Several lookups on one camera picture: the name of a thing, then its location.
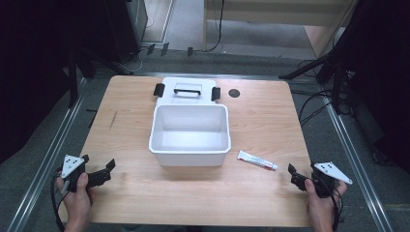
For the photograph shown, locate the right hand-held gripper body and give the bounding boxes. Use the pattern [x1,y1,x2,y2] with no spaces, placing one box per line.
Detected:
[289,161,354,199]

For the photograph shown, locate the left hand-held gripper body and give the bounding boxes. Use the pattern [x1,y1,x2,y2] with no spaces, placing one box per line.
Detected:
[58,154,112,194]

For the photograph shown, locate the white ointment tube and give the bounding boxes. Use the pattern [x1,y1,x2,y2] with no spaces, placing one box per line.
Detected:
[237,150,278,171]

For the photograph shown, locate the white plastic storage box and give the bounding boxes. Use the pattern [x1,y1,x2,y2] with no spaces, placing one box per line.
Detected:
[148,103,232,167]

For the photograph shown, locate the person's right hand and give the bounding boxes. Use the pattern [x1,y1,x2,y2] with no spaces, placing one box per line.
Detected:
[304,178,349,226]

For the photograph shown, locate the person's left hand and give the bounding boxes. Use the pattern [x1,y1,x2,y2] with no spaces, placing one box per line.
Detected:
[55,172,97,226]

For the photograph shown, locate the black stand legs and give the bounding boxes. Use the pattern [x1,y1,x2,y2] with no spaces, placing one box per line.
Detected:
[66,44,133,109]

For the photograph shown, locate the black tripod legs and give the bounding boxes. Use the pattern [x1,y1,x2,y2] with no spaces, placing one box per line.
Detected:
[278,47,354,115]

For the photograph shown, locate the black cabinet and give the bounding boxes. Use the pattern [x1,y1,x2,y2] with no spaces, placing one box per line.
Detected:
[102,0,149,65]

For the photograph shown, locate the light wooden furniture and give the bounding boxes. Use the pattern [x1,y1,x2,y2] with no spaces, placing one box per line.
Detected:
[202,0,359,59]

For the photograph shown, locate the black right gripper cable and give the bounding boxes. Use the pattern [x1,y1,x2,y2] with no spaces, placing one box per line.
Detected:
[327,180,344,232]

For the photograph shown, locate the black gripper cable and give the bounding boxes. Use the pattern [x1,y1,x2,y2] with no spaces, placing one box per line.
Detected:
[327,180,344,232]
[49,173,68,232]

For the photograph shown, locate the metal floor rail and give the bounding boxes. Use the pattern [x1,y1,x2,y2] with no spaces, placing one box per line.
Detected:
[6,76,89,232]
[318,86,395,232]

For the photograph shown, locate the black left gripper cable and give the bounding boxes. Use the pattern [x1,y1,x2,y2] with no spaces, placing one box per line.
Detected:
[49,173,68,232]

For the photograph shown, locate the black floor cables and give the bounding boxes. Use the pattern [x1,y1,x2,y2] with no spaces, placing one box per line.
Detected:
[289,59,337,128]

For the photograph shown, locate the white floor cable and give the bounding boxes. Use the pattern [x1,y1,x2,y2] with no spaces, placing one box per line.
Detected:
[124,46,150,73]

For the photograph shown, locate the white box lid black handle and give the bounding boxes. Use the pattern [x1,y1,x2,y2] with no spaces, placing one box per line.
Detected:
[153,76,222,107]

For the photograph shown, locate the black hanging cable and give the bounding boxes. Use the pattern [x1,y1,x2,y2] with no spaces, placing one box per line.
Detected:
[206,0,226,53]

